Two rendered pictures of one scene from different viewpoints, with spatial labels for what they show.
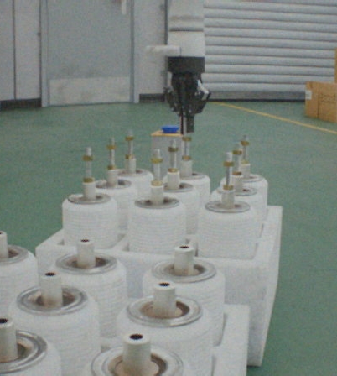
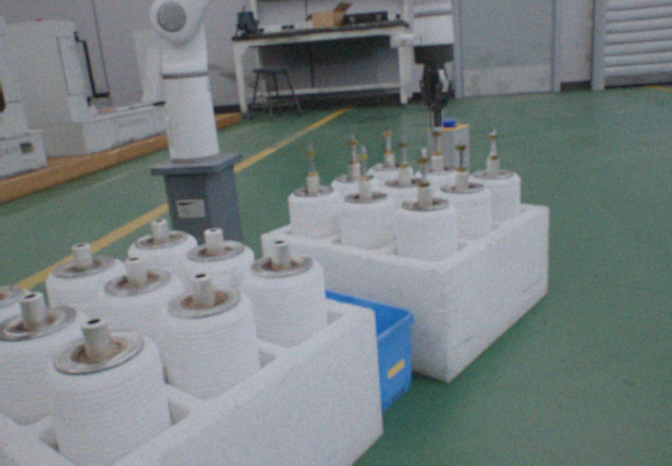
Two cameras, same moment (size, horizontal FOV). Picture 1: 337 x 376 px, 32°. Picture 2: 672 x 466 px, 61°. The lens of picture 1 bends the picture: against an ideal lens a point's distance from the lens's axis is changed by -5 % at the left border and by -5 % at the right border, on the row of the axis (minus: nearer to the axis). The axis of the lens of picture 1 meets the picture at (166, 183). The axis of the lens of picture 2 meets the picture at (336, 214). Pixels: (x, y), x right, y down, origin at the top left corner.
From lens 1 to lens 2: 0.41 m
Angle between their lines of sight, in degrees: 27
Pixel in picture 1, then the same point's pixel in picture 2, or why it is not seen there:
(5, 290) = not seen: hidden behind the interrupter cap
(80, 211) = (296, 203)
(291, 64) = not seen: outside the picture
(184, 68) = (424, 58)
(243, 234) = (431, 234)
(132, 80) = (553, 68)
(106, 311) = not seen: hidden behind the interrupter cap
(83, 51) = (498, 38)
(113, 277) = (224, 266)
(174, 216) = (373, 212)
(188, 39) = (427, 25)
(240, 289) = (420, 293)
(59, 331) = (119, 311)
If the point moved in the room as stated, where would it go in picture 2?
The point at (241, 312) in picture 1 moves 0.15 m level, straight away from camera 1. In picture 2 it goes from (355, 316) to (412, 274)
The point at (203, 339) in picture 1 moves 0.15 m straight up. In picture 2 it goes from (217, 335) to (195, 184)
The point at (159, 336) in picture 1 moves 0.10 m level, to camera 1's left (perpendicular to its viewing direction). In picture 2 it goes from (172, 325) to (100, 312)
